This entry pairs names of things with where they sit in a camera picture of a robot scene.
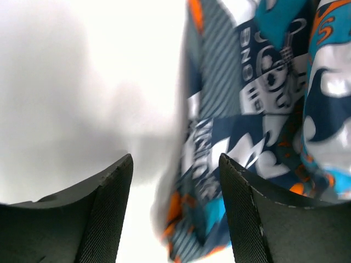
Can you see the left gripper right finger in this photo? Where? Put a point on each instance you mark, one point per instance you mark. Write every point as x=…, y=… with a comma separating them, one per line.
x=268, y=223

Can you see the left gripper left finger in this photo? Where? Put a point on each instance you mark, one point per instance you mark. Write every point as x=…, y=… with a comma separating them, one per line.
x=82, y=223

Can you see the patterned blue orange shorts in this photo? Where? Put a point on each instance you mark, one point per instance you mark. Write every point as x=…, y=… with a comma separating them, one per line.
x=268, y=86

